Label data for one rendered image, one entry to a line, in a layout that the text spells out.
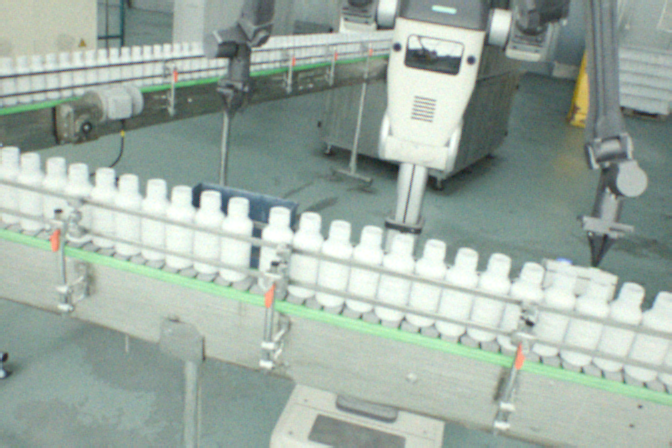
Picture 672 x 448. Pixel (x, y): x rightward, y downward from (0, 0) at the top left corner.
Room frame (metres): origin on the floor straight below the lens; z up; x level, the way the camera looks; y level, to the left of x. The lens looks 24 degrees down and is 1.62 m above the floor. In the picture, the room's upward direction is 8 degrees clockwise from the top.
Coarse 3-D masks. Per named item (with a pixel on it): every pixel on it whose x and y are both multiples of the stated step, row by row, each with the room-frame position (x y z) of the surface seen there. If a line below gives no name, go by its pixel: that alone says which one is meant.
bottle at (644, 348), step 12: (660, 300) 0.92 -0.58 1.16; (648, 312) 0.93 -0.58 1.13; (660, 312) 0.91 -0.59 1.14; (648, 324) 0.91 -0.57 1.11; (660, 324) 0.90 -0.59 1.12; (636, 336) 0.93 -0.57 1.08; (648, 336) 0.91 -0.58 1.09; (636, 348) 0.92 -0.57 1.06; (648, 348) 0.90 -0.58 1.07; (660, 348) 0.90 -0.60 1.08; (648, 360) 0.90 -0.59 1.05; (660, 360) 0.90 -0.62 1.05; (636, 372) 0.90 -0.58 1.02; (648, 372) 0.90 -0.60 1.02
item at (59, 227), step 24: (72, 216) 1.09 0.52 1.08; (288, 264) 1.01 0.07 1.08; (72, 288) 1.05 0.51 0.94; (264, 288) 0.92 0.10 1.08; (72, 312) 1.05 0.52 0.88; (528, 312) 0.92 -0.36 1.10; (264, 336) 0.95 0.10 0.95; (528, 336) 0.86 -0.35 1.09; (264, 360) 0.95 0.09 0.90; (504, 408) 0.86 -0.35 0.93; (504, 432) 0.86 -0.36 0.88
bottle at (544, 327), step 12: (564, 276) 0.95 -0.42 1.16; (576, 276) 0.96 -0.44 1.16; (552, 288) 0.96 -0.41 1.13; (564, 288) 0.95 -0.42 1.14; (552, 300) 0.95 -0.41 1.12; (564, 300) 0.94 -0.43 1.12; (540, 312) 0.96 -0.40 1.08; (540, 324) 0.95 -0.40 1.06; (552, 324) 0.94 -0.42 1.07; (564, 324) 0.94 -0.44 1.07; (540, 336) 0.95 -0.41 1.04; (552, 336) 0.94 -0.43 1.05; (540, 348) 0.94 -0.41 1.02; (552, 348) 0.94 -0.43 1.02
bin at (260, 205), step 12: (192, 192) 1.64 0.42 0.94; (228, 192) 1.68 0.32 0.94; (240, 192) 1.67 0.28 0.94; (252, 192) 1.67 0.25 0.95; (192, 204) 1.65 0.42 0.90; (228, 204) 1.68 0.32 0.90; (252, 204) 1.67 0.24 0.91; (264, 204) 1.66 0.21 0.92; (276, 204) 1.65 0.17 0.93; (288, 204) 1.65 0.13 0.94; (252, 216) 1.67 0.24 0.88; (264, 216) 1.66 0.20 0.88; (252, 264) 1.34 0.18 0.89
